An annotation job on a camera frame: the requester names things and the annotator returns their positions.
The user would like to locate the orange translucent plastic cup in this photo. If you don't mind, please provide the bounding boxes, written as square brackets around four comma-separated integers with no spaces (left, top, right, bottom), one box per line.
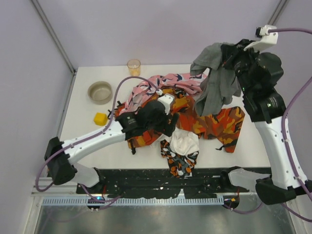
[127,59,141,76]

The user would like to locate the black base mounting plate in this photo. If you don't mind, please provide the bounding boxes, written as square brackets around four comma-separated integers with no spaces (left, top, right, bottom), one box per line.
[86,168,247,199]

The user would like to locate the grey cloth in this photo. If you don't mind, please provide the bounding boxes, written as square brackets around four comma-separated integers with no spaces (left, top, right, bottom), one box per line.
[190,42,241,116]

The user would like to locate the yellow foam cube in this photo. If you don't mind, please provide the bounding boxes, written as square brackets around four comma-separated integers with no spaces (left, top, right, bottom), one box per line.
[93,112,108,126]

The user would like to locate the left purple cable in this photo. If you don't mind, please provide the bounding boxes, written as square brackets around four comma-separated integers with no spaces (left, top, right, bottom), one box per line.
[35,76,164,193]

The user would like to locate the grey ceramic bowl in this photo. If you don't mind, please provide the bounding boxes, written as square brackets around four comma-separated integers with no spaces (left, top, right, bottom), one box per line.
[87,81,113,105]

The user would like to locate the black orange white camouflage cloth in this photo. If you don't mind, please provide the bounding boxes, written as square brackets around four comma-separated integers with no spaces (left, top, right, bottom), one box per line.
[160,140,199,178]

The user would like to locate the left aluminium frame post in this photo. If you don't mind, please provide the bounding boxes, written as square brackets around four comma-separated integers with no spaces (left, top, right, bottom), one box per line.
[30,0,76,75]

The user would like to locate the aluminium frame post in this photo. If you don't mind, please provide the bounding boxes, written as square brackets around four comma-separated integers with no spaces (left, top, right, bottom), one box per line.
[267,0,290,25]
[30,0,76,75]

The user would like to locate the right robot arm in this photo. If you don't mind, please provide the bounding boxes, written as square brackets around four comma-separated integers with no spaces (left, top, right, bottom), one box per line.
[221,39,312,205]

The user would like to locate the white slotted cable duct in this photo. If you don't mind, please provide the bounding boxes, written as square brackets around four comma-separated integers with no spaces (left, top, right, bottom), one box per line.
[42,196,224,206]

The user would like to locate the right aluminium frame post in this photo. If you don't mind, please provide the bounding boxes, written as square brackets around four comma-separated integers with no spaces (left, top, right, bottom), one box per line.
[267,0,290,25]

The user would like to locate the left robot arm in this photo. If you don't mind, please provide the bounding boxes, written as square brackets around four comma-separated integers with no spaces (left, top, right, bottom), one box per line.
[44,95,178,188]

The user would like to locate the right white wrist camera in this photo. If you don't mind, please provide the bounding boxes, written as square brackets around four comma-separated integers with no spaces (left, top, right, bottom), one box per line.
[243,25,278,52]

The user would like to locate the purple cable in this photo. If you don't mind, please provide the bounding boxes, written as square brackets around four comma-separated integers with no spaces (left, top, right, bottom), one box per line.
[268,27,312,222]
[35,76,164,193]

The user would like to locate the pink patterned cloth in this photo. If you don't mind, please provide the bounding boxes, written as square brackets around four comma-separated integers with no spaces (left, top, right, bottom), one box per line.
[120,73,207,113]

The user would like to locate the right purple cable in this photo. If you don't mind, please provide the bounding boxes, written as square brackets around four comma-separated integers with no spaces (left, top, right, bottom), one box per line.
[268,27,312,222]

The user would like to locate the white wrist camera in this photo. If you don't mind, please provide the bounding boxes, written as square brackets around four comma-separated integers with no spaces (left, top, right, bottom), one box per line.
[157,94,175,115]
[243,25,278,52]

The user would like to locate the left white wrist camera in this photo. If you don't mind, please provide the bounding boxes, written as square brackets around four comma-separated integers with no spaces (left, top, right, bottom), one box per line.
[157,94,175,115]

